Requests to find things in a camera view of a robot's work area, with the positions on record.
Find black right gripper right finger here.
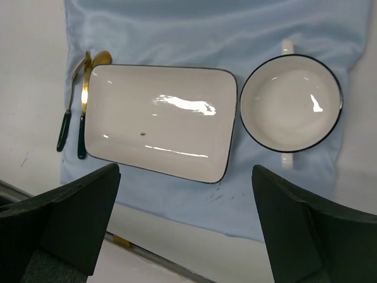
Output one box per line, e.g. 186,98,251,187
252,165,376,282

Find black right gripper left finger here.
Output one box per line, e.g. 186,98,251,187
1,163,121,282

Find white rectangular plate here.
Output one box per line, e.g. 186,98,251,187
85,64,237,183

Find gold knife green handle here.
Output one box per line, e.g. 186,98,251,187
77,51,92,159

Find white bowl with handles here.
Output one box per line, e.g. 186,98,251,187
240,38,343,169

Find gold spoon green handle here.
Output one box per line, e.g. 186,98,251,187
56,51,112,152

